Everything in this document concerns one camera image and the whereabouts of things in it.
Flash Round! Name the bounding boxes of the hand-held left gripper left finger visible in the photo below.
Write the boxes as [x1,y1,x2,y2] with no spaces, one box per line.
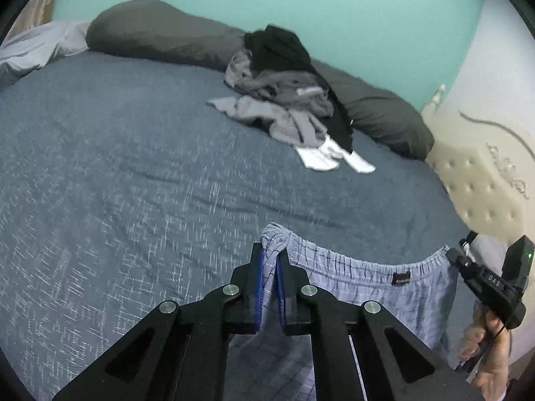
[52,242,265,401]

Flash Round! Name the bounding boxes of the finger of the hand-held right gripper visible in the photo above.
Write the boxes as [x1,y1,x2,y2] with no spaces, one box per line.
[445,247,467,275]

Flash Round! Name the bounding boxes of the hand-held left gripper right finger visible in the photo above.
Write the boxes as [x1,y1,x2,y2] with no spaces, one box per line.
[275,251,483,401]

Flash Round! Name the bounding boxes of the blue plaid shorts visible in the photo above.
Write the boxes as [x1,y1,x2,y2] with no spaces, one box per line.
[228,222,464,401]

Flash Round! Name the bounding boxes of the stack of folded clothes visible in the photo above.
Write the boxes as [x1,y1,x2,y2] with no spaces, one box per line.
[459,231,514,280]

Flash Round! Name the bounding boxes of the person's right hand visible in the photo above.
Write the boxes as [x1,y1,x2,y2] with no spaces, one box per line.
[457,304,513,390]

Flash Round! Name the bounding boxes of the cream tufted headboard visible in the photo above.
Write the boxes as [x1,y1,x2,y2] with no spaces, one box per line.
[420,84,535,255]

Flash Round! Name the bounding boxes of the white garment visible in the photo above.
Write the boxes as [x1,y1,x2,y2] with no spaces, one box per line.
[295,136,376,174]

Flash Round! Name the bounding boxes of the light grey garment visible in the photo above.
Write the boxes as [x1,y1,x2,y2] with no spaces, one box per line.
[206,95,329,148]

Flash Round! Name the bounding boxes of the dark grey garment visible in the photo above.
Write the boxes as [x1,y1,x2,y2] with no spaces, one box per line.
[225,48,335,118]

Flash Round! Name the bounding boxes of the black garment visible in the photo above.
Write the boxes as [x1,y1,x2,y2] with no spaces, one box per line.
[244,25,354,153]

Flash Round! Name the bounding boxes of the long dark grey pillow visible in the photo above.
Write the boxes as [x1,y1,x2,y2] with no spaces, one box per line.
[86,0,435,160]

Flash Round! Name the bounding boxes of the light grey duvet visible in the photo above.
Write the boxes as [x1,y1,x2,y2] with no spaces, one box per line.
[0,20,91,89]

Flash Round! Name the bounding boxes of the pink striped curtain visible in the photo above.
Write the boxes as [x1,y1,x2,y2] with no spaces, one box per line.
[6,0,63,40]

